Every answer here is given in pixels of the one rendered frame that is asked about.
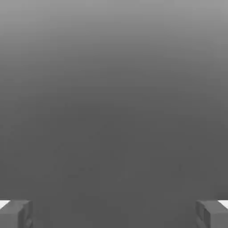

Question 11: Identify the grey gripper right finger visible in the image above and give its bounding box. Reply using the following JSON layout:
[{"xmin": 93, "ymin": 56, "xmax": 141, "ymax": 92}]
[{"xmin": 195, "ymin": 199, "xmax": 228, "ymax": 228}]

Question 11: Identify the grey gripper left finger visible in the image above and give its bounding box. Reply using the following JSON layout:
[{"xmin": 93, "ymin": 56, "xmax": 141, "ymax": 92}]
[{"xmin": 0, "ymin": 199, "xmax": 34, "ymax": 228}]

